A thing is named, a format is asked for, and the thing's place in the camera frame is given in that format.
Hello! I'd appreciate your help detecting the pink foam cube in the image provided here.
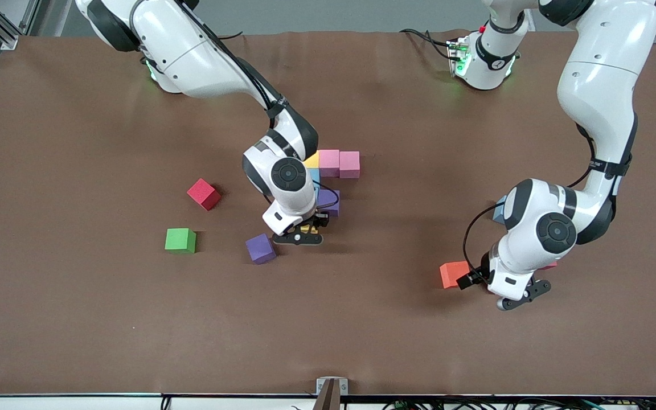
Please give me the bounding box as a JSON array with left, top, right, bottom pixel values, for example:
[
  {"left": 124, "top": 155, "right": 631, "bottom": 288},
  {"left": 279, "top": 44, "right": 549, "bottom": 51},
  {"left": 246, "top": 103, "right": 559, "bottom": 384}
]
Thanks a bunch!
[
  {"left": 339, "top": 151, "right": 361, "bottom": 179},
  {"left": 319, "top": 149, "right": 341, "bottom": 178}
]

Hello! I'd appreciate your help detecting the white table edge rail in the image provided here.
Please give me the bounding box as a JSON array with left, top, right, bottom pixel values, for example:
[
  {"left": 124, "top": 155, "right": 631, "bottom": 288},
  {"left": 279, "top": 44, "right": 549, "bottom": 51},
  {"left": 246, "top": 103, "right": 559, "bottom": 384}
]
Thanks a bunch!
[{"left": 0, "top": 395, "right": 656, "bottom": 410}]

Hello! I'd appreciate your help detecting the orange foam cube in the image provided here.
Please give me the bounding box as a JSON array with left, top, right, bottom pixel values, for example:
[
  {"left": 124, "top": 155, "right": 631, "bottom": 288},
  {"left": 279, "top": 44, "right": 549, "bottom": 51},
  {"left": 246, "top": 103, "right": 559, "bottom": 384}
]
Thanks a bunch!
[{"left": 440, "top": 261, "right": 471, "bottom": 289}]

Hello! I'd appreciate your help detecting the small grey metal bracket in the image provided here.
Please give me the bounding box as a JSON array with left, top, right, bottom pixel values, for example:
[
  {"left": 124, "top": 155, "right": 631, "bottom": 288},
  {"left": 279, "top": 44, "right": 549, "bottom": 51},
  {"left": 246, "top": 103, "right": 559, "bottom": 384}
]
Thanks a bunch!
[{"left": 316, "top": 376, "right": 349, "bottom": 396}]

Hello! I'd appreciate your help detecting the aluminium frame profile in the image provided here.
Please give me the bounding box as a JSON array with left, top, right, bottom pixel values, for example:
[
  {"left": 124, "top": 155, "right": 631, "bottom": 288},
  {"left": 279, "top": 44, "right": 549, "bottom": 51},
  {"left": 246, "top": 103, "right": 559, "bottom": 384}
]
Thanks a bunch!
[{"left": 0, "top": 0, "right": 41, "bottom": 51}]

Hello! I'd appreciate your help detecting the grey connector plate green light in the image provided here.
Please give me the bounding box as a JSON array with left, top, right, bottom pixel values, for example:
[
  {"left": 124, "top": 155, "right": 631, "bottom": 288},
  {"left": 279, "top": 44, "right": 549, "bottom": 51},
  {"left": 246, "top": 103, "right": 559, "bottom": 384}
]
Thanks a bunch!
[{"left": 446, "top": 38, "right": 472, "bottom": 76}]

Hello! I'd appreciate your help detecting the purple foam cube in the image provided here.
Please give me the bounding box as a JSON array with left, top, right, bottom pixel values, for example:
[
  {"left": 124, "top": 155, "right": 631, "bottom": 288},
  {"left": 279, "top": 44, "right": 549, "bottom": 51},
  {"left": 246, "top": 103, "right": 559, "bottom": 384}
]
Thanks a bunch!
[
  {"left": 245, "top": 233, "right": 277, "bottom": 265},
  {"left": 317, "top": 189, "right": 341, "bottom": 218}
]

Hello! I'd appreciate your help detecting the brown table cover sheet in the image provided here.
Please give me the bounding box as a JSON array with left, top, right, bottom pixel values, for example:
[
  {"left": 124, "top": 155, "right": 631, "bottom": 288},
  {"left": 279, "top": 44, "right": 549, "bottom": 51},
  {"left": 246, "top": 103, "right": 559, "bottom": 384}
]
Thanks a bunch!
[{"left": 0, "top": 28, "right": 656, "bottom": 397}]

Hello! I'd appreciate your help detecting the green foam cube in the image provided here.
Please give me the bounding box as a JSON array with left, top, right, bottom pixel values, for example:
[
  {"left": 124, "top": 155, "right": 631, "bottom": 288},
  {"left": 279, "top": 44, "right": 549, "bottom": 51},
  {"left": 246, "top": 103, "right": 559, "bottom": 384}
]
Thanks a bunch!
[{"left": 165, "top": 228, "right": 197, "bottom": 255}]

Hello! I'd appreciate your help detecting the brown camera mount strip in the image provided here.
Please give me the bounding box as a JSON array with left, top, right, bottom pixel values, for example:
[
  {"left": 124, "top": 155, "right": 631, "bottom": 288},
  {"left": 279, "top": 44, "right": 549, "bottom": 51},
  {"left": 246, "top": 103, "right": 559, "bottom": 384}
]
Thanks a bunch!
[{"left": 312, "top": 379, "right": 342, "bottom": 410}]

